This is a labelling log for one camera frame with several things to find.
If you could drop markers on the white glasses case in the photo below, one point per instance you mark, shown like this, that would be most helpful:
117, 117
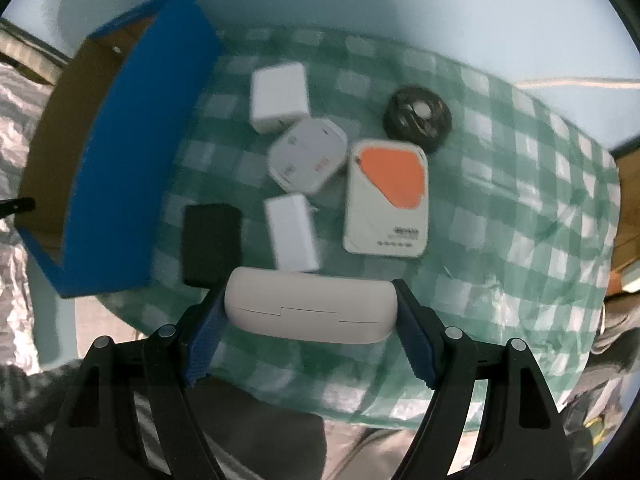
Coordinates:
310, 307

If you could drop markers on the white octagonal adapter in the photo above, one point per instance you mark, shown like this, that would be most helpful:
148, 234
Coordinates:
307, 155

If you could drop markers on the blue cardboard box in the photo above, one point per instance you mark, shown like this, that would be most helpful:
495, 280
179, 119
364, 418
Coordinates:
100, 159

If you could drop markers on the green checkered tablecloth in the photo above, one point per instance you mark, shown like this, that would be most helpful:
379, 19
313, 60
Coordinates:
523, 206

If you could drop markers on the white slim charger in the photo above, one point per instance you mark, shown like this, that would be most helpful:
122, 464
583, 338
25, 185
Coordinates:
292, 234

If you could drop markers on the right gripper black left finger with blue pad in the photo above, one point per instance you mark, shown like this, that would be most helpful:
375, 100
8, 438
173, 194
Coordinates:
97, 434

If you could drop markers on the white charger block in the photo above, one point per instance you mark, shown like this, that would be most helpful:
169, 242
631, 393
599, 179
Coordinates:
278, 97

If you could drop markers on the black round cooling fan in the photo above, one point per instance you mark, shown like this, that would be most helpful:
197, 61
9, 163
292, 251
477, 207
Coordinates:
416, 115

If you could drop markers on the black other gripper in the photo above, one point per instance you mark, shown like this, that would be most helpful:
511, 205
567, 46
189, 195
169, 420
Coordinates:
17, 205

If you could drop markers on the black rectangular box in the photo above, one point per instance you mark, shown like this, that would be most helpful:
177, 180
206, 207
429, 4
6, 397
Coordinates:
210, 244

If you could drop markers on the white orange power bank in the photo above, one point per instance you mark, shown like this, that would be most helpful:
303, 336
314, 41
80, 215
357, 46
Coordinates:
386, 209

